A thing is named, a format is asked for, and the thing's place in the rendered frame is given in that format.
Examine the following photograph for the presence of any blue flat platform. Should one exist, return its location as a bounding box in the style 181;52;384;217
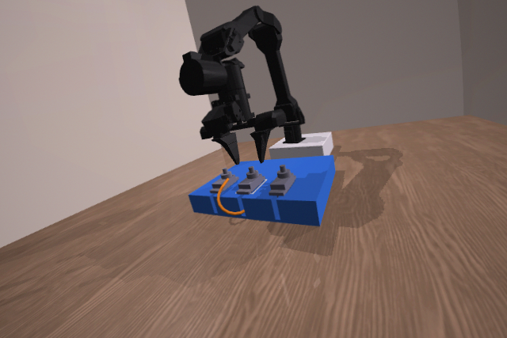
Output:
188;155;335;226

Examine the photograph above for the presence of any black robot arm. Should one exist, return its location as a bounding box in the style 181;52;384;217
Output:
178;6;306;143

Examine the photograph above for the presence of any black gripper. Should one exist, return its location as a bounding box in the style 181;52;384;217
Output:
200;89;287;165

